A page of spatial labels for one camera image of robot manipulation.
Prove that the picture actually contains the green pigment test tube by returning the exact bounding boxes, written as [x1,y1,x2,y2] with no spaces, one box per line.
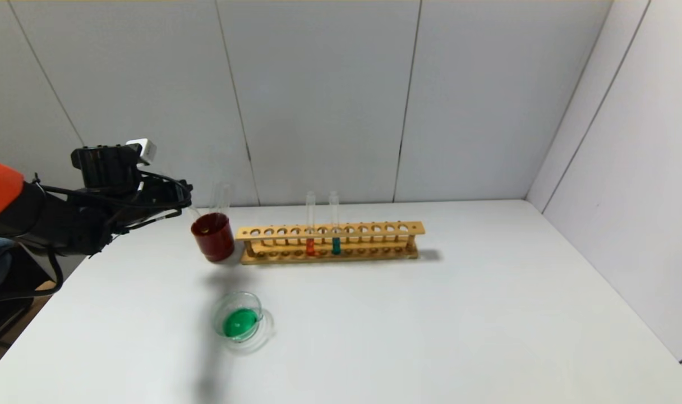
[329,191,342,256]

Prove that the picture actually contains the black chair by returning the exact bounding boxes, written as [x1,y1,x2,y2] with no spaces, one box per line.
[0,241,56,351]

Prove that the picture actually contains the red pigment test tube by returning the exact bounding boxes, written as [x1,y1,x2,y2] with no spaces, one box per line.
[306,191,316,257]

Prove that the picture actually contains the dark red plastic cup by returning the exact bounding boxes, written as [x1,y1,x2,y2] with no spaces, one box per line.
[191,213,236,263]

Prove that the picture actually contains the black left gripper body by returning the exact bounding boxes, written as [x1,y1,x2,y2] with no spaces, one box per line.
[140,178,193,223]

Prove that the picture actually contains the clear glass beaker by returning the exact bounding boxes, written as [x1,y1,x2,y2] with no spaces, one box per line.
[214,291,274,351]

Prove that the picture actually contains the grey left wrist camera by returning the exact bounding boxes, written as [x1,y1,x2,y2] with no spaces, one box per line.
[126,139,158,166]

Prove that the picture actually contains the wooden test tube rack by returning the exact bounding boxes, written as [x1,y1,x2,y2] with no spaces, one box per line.
[236,221,426,265]

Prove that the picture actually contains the yellow pigment test tube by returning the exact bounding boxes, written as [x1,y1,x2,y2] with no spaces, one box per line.
[164,163,211,231]

